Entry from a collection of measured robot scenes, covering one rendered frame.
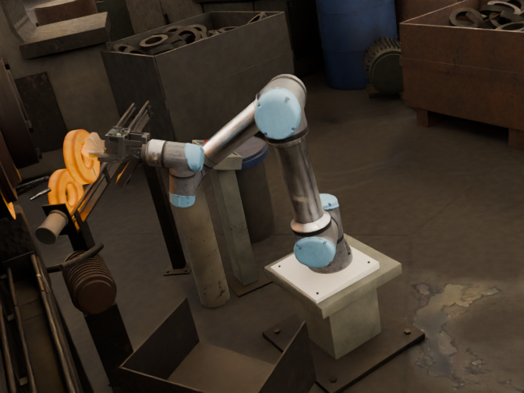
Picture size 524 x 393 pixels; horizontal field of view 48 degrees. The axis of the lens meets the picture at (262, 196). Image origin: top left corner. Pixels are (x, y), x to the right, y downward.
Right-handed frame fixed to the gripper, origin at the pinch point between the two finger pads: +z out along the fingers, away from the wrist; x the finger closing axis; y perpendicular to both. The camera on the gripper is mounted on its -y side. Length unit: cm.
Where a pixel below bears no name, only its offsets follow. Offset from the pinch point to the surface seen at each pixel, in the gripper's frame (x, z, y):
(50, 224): 14.3, 4.2, -17.2
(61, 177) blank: 1.3, 5.8, -8.7
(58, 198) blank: 6.4, 5.0, -13.0
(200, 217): -35, -29, -38
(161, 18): -383, 76, -41
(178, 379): 68, -45, -13
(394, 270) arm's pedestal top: -7, -96, -32
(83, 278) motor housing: 18.3, -5.9, -31.1
